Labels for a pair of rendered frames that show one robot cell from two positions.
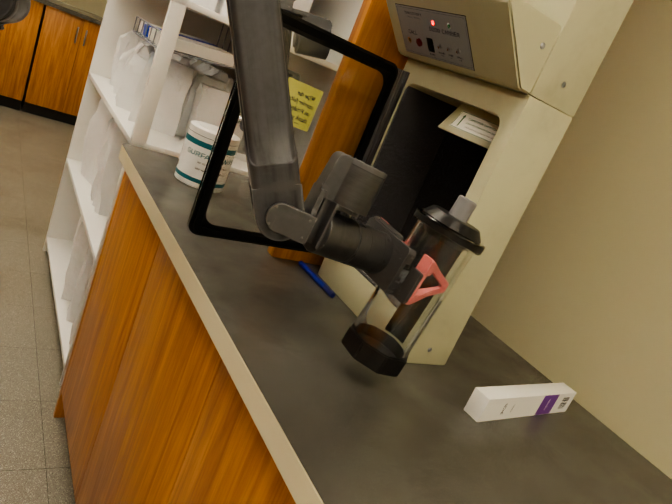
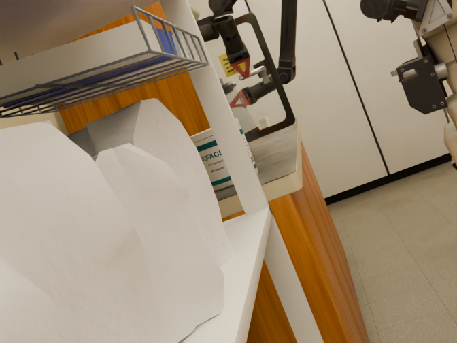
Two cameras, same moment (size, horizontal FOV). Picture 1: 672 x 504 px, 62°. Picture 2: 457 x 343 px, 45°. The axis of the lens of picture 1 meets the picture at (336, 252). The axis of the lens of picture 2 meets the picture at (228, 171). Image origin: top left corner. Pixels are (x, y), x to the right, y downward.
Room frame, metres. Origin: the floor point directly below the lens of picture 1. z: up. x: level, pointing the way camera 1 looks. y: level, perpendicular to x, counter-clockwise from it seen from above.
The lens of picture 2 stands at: (2.41, 1.42, 1.11)
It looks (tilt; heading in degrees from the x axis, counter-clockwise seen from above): 6 degrees down; 226
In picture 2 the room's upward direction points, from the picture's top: 22 degrees counter-clockwise
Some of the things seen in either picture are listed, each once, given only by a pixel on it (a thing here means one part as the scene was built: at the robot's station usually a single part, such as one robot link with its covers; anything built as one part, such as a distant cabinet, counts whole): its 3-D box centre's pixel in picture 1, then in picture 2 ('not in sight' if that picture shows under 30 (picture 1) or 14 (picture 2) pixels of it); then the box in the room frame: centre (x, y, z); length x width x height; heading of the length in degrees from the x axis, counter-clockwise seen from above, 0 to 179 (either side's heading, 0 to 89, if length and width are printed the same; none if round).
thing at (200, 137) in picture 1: (206, 156); (224, 154); (1.43, 0.41, 1.02); 0.13 x 0.13 x 0.15
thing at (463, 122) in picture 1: (489, 131); not in sight; (1.05, -0.17, 1.34); 0.18 x 0.18 x 0.05
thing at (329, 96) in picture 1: (296, 145); (233, 84); (1.02, 0.14, 1.19); 0.30 x 0.01 x 0.40; 131
